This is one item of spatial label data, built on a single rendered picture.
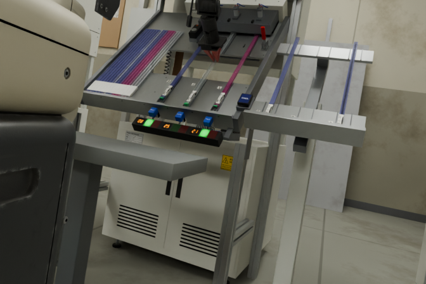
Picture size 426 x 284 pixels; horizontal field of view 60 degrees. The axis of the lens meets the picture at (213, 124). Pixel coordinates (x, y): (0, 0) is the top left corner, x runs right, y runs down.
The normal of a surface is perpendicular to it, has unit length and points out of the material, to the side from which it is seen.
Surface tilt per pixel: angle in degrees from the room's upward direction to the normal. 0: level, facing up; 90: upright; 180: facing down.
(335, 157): 80
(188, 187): 90
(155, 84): 45
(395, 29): 90
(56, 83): 90
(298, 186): 90
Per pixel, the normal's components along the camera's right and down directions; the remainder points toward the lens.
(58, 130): 0.94, -0.30
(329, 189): -0.27, -0.19
